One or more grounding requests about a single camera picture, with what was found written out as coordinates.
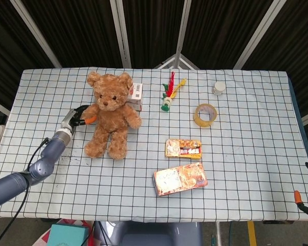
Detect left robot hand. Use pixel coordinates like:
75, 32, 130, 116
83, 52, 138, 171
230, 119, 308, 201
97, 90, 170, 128
60, 104, 97, 132

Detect brown teddy bear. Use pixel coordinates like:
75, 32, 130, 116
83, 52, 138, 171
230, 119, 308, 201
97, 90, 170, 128
84, 71, 143, 160

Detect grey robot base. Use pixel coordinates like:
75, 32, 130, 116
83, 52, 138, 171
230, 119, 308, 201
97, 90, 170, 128
93, 221, 203, 246

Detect white and red cardboard box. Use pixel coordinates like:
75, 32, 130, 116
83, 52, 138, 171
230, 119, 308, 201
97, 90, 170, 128
125, 83, 144, 111

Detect feather shuttlecock with green base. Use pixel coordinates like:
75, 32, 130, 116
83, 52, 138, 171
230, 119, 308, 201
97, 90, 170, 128
161, 71, 187, 113

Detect teal box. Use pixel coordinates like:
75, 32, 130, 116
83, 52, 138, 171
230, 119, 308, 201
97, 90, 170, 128
47, 223, 92, 246

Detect yellow curry box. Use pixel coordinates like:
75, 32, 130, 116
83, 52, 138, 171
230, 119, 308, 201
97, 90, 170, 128
165, 138, 203, 161

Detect white metal screen foot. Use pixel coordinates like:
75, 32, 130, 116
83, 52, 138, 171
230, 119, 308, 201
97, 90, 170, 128
153, 53, 200, 70

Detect dark folding screen white frames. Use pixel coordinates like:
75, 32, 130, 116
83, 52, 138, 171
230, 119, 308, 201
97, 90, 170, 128
0, 0, 308, 124

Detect orange cookie box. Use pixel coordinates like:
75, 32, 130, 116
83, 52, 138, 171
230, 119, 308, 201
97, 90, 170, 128
153, 161, 208, 197

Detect yellow packing tape roll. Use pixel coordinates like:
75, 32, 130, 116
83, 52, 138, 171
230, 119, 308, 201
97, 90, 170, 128
193, 103, 218, 128

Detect small white jar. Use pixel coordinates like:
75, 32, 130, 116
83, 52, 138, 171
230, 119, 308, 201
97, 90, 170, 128
211, 81, 226, 96

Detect white black-checked tablecloth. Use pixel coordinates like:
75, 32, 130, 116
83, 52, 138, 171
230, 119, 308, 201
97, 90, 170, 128
0, 67, 308, 222

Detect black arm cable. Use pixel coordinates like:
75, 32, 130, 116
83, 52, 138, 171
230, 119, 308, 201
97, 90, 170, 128
0, 137, 50, 246

